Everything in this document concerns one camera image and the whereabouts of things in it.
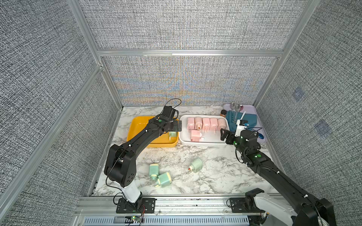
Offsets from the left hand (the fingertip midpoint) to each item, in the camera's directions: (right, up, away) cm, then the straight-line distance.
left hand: (177, 124), depth 88 cm
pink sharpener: (+9, 0, +12) cm, 15 cm away
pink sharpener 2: (+15, 0, +13) cm, 20 cm away
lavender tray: (+62, +12, +33) cm, 71 cm away
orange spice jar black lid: (+34, +8, +16) cm, 38 cm away
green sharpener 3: (-13, -26, -10) cm, 30 cm away
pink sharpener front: (+12, -8, +7) cm, 16 cm away
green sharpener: (-4, -7, +8) cm, 11 cm away
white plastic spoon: (+52, +6, +25) cm, 58 cm away
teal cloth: (+44, +5, +25) cm, 51 cm away
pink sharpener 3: (+20, -1, +12) cm, 24 cm away
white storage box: (+5, -9, +15) cm, 18 cm away
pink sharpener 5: (+31, 0, +10) cm, 32 cm away
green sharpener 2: (+11, -24, -6) cm, 27 cm away
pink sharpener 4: (+26, -1, +12) cm, 29 cm away
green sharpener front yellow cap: (-7, -30, -11) cm, 33 cm away
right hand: (+29, -1, -8) cm, 30 cm away
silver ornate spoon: (+49, +12, +29) cm, 58 cm away
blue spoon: (+60, -9, +13) cm, 62 cm away
